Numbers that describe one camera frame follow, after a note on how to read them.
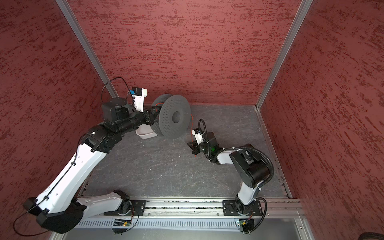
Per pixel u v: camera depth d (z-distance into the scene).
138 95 0.52
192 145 0.85
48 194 0.37
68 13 0.73
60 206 0.38
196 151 0.81
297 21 0.76
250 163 0.51
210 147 0.73
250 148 0.48
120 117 0.44
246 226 0.71
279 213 0.77
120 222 0.73
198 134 0.83
